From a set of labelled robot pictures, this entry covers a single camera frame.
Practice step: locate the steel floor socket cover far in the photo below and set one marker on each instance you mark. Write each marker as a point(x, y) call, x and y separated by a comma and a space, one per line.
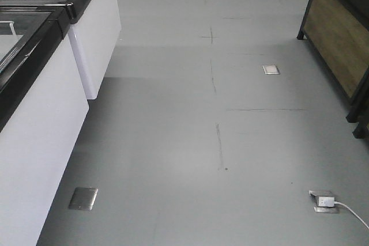
point(270, 70)

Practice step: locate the steel floor socket cover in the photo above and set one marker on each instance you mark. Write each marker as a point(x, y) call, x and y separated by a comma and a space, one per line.
point(270, 70)
point(83, 198)

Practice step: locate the far white chest freezer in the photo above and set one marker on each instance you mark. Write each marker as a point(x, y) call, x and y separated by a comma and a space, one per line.
point(95, 26)

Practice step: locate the white chest freezer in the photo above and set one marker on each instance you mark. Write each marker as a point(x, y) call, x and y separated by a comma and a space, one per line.
point(95, 26)
point(43, 107)

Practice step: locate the steel floor socket cover left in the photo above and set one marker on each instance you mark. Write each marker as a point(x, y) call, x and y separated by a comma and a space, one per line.
point(83, 198)

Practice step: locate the near white chest freezer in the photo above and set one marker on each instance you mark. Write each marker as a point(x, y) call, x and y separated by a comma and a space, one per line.
point(43, 107)

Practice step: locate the white power plug adapter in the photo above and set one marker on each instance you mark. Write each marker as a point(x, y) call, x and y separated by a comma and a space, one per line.
point(325, 201)

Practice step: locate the open floor socket box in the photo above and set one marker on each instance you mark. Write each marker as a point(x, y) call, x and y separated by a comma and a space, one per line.
point(313, 194)

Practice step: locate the wooden display stand black frame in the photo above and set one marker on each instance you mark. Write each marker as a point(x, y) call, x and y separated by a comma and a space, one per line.
point(338, 31)

